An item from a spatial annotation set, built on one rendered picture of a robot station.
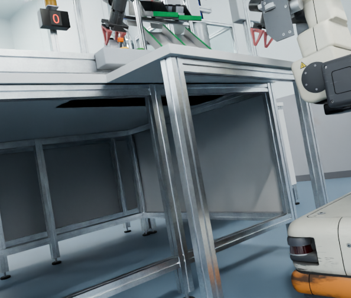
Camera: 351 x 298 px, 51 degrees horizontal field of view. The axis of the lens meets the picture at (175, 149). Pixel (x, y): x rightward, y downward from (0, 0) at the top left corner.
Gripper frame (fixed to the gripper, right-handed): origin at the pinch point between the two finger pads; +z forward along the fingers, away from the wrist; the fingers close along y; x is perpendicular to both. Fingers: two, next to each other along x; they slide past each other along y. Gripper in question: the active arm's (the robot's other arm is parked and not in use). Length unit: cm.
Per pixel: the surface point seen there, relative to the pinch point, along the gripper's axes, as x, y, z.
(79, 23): -118, -41, 27
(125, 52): 27.7, 9.8, -6.4
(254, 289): 99, -23, 56
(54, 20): -14.4, 19.8, -2.8
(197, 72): 59, 3, -13
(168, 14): -2.0, -27.3, -15.5
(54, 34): -15.3, 18.9, 3.5
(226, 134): 19, -75, 41
